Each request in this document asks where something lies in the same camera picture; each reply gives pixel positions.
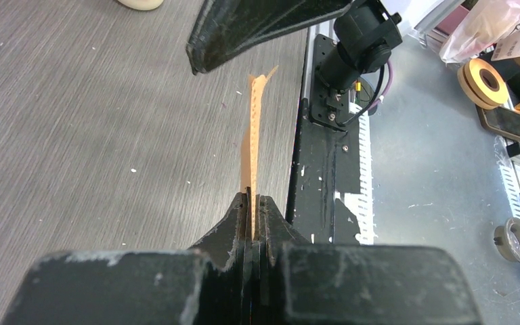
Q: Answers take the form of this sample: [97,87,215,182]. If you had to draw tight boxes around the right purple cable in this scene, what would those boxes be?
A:
[336,60,395,127]

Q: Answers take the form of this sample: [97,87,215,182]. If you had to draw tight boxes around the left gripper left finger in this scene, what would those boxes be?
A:
[3,193,248,324]

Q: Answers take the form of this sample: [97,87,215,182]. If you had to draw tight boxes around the brown tape roll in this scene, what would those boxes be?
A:
[457,58,508,110]

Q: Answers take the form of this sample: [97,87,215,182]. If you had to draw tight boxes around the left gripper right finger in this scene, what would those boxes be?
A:
[255,196,482,324]

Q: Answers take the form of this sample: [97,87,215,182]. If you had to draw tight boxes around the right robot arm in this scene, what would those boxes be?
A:
[186,1,402,90]

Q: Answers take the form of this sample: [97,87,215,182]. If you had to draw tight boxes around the small round metal tin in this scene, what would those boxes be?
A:
[493,217,520,263]

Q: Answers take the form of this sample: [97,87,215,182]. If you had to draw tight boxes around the black smartphone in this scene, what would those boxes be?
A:
[476,106,520,142]

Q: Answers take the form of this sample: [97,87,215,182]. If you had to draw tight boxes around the brown paper filter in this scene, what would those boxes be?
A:
[240,66,278,240]

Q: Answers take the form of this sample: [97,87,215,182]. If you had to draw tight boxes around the cream pump bottle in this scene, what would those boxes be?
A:
[117,0,163,11]

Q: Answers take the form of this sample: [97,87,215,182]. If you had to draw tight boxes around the clear plastic bag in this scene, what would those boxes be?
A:
[439,1,520,64]

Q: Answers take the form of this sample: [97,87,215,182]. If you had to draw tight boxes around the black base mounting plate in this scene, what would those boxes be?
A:
[285,34,361,244]

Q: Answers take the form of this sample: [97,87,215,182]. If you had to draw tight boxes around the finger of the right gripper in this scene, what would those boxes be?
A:
[186,0,351,74]

